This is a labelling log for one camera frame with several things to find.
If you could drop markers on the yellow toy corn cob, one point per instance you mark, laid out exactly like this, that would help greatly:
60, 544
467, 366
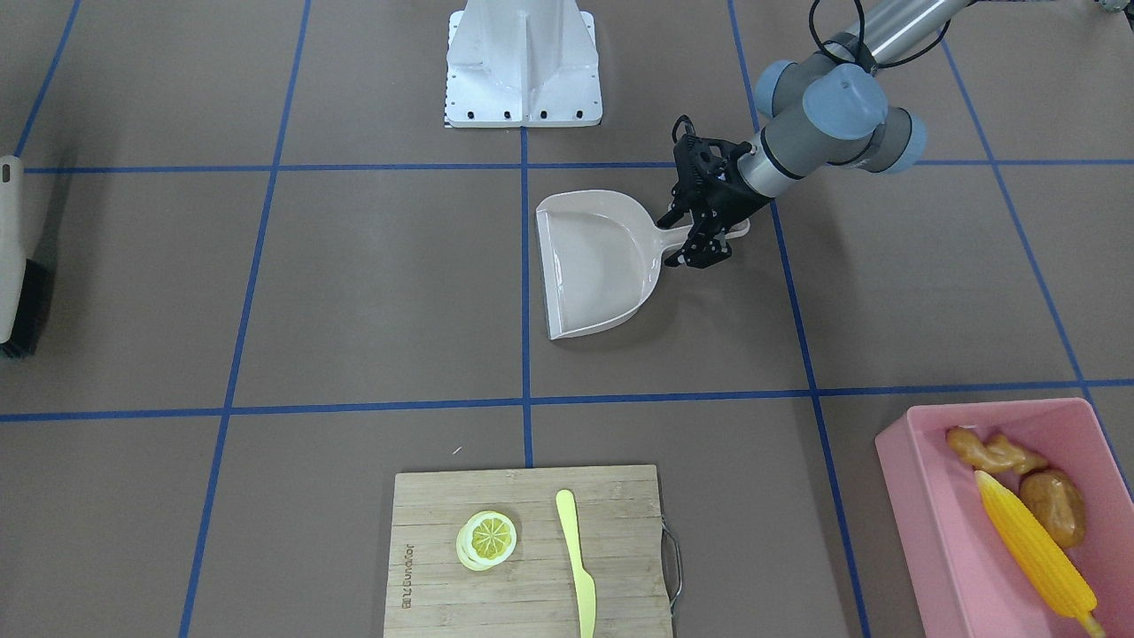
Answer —
1043, 562

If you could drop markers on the beige plastic dustpan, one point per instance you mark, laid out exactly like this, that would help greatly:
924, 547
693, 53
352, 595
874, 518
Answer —
601, 256

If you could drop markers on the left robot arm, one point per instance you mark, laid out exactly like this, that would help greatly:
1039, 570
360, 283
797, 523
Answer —
826, 110

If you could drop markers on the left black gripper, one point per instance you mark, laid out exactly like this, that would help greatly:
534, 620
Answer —
734, 201

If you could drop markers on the brown toy potato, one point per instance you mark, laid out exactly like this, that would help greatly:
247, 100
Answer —
1057, 503

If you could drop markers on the pink plastic bin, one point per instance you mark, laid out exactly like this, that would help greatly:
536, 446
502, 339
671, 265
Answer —
966, 582

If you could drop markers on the wooden cutting board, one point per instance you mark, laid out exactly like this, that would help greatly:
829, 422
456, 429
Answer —
429, 593

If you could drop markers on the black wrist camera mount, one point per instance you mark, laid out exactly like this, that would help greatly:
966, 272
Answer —
708, 153

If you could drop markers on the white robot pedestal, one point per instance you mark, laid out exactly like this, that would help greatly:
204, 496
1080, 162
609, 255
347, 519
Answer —
522, 64

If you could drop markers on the yellow plastic knife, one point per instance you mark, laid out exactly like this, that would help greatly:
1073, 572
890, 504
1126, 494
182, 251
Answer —
584, 585

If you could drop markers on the yellow toy lemon slice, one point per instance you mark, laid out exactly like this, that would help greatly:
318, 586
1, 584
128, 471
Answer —
486, 540

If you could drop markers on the beige hand brush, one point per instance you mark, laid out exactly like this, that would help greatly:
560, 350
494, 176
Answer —
26, 285

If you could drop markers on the tan toy ginger root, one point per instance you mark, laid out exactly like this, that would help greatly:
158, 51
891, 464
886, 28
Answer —
996, 455

